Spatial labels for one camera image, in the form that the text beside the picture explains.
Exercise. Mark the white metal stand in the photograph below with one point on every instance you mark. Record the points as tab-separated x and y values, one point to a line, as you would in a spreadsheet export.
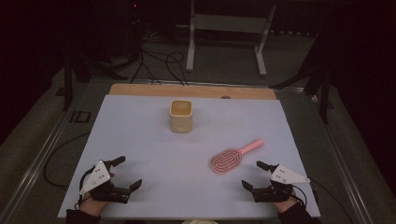
229	23

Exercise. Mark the black upright stand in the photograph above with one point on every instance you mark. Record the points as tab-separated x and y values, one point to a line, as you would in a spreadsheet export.
67	84

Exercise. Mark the metal frame rail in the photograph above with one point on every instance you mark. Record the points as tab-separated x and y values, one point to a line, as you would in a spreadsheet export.
339	165
37	165

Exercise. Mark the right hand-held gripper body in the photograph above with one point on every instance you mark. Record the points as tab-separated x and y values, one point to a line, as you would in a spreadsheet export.
271	193

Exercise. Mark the white table mat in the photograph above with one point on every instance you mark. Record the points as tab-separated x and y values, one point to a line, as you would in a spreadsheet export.
174	161

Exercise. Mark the person's right hand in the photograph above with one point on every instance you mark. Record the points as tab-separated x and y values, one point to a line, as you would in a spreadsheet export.
285	206

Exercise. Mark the beige square cup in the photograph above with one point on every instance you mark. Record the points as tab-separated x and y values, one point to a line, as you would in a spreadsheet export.
180	119

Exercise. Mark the pink hairbrush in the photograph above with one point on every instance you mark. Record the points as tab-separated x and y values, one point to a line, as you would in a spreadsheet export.
225	160

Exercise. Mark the black tripod stand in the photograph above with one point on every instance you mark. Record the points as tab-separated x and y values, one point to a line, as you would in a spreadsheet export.
323	93

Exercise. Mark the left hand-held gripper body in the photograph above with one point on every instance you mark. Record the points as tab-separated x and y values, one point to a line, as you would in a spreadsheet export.
109	193

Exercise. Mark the black floor bracket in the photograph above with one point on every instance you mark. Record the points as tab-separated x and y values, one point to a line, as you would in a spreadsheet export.
80	116

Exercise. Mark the person's left hand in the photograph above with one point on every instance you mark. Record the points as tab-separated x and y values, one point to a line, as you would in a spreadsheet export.
90	204

